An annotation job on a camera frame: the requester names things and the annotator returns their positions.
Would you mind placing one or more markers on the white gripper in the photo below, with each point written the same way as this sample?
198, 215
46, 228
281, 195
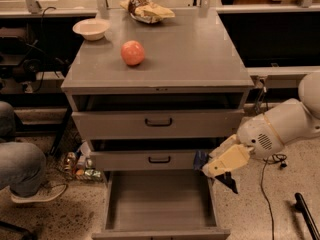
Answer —
258, 138

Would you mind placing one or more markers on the blue rxbar blueberry wrapper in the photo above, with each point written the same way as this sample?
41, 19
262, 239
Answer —
201, 159

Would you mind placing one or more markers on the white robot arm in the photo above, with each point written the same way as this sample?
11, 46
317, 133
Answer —
297, 119

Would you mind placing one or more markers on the bottom grey drawer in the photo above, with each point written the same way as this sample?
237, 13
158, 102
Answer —
160, 205

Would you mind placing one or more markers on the grey drawer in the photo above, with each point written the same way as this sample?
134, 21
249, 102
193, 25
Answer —
160, 205
150, 154
156, 116

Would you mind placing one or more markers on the grey drawer cabinet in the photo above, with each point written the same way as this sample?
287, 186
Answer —
191, 53

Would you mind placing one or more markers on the middle grey drawer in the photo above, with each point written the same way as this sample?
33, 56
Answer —
150, 154

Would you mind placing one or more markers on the top grey drawer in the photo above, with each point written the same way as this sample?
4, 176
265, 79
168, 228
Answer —
156, 116

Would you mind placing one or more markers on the black bar on floor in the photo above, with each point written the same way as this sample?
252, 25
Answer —
302, 207

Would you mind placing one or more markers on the red apple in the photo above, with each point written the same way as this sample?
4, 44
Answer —
132, 53

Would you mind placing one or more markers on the basket of cans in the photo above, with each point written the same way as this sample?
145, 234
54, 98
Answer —
78, 164

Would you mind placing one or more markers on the crumpled chip bag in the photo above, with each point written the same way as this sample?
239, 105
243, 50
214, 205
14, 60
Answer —
146, 11

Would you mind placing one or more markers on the white bowl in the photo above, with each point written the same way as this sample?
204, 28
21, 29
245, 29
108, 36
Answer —
91, 29

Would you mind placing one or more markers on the white sneaker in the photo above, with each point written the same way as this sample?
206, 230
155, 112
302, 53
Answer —
46, 193

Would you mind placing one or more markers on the person leg in jeans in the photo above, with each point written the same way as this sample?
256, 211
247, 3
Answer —
22, 165

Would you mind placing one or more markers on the black machine on left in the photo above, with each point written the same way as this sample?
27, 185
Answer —
22, 60

